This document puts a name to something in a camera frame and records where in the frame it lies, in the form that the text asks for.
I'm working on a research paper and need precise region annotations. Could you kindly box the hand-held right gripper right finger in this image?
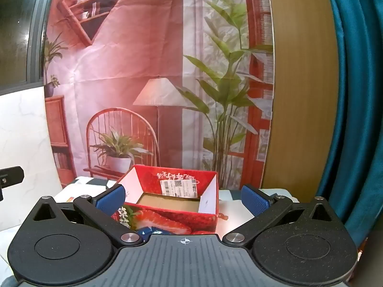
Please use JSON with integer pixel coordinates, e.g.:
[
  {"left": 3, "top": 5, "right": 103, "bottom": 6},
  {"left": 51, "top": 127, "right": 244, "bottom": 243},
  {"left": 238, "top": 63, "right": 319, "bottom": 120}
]
[{"left": 222, "top": 185, "right": 342, "bottom": 248}]

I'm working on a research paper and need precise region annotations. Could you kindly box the dark window with grey frame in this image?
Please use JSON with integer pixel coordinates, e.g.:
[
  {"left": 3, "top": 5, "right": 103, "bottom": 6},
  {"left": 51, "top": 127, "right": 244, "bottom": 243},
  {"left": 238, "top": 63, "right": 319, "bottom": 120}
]
[{"left": 0, "top": 0, "right": 57, "bottom": 88}]

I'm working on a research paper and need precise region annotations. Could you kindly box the blue packet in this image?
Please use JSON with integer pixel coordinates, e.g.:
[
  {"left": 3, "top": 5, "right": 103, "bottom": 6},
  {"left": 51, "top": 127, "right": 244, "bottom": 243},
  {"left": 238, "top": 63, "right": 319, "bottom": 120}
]
[{"left": 138, "top": 226, "right": 172, "bottom": 241}]

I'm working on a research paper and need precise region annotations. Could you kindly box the red strawberry print cardboard box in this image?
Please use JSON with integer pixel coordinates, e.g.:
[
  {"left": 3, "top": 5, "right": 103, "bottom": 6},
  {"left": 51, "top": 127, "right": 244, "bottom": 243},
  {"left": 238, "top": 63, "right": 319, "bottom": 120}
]
[{"left": 112, "top": 164, "right": 220, "bottom": 235}]

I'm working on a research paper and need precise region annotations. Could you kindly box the white marble board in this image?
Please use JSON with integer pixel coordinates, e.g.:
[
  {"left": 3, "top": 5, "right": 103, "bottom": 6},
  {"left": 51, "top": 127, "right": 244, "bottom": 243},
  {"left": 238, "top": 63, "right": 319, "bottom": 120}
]
[{"left": 0, "top": 84, "right": 63, "bottom": 231}]

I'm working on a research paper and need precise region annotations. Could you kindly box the teal curtain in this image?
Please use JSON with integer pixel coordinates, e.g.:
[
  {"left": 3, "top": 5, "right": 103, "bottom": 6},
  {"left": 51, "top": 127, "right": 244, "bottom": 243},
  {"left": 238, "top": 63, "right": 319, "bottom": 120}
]
[{"left": 315, "top": 0, "right": 383, "bottom": 246}]

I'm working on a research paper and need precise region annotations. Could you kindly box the yellow wooden board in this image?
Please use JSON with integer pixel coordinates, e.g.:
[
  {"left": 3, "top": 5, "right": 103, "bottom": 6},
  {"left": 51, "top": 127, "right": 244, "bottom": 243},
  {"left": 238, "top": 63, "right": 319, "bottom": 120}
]
[{"left": 262, "top": 0, "right": 348, "bottom": 199}]

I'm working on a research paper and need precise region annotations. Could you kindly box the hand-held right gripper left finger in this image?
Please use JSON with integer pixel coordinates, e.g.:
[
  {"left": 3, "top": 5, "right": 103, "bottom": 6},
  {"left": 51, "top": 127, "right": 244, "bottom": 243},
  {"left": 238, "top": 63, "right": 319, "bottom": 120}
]
[{"left": 28, "top": 184, "right": 144, "bottom": 248}]

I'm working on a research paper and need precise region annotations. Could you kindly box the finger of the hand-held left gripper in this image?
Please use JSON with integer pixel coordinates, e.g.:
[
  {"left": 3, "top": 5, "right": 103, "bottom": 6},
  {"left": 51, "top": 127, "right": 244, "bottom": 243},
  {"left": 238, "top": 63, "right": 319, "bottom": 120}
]
[{"left": 0, "top": 166, "right": 24, "bottom": 201}]

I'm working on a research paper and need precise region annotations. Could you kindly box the printed wall tapestry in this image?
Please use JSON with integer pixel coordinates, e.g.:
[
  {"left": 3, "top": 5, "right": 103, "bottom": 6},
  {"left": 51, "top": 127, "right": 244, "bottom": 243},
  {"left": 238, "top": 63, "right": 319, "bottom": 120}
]
[{"left": 43, "top": 0, "right": 274, "bottom": 190}]

